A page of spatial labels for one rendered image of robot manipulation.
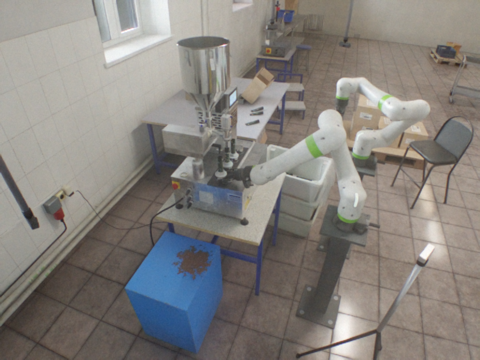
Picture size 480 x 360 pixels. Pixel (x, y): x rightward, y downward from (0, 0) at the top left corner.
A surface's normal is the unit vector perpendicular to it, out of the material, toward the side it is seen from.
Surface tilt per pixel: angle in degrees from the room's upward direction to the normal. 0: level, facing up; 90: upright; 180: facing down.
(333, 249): 90
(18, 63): 90
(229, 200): 90
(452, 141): 77
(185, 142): 90
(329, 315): 0
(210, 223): 0
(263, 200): 0
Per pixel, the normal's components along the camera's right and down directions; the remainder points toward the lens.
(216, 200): -0.33, 0.58
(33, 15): 0.95, 0.20
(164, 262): 0.00, -0.79
